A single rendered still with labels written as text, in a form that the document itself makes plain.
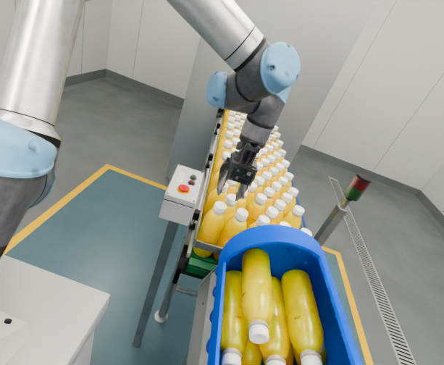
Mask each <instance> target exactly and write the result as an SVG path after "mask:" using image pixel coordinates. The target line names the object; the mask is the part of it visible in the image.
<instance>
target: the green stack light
mask: <svg viewBox="0 0 444 365"><path fill-rule="evenodd" d="M364 192H365V191H364ZM364 192H362V191H359V190H357V189H355V188H353V187H352V186H351V184H350V183H349V184H348V186H347V188H346V189H345V190H344V191H343V194H344V196H345V197H346V198H348V199H350V200H352V201H358V200H359V199H360V197H361V196H362V195H363V193H364Z"/></svg>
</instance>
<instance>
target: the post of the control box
mask: <svg viewBox="0 0 444 365"><path fill-rule="evenodd" d="M178 225H179V223H176V222H172V221H168V224H167V228H166V231H165V234H164V238H163V241H162V245H161V248H160V251H159V255H158V258H157V261H156V265H155V268H154V273H153V275H152V278H151V282H150V285H149V288H148V292H147V295H146V299H145V302H144V305H143V310H142V312H141V317H140V319H139V323H138V327H137V330H136V332H135V337H134V340H133V344H132V346H134V347H137V348H139V346H140V344H141V340H142V337H143V333H144V330H145V328H146V324H147V321H148V318H149V315H150V313H151V308H152V306H153V303H154V299H155V297H156V293H157V290H158V288H159V283H160V281H161V278H162V275H163V272H164V268H165V266H166V263H167V259H168V256H169V252H170V250H171V247H172V244H173V241H174V239H175V234H176V232H177V228H178Z"/></svg>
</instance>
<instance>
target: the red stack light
mask: <svg viewBox="0 0 444 365"><path fill-rule="evenodd" d="M350 184H351V186H352V187H353V188H355V189H357V190H359V191H362V192H364V191H365V190H366V189H367V188H368V187H369V185H370V184H371V183H366V182H363V181H361V180H360V179H359V178H357V176H356V175H355V176H354V177H353V179H352V181H350Z"/></svg>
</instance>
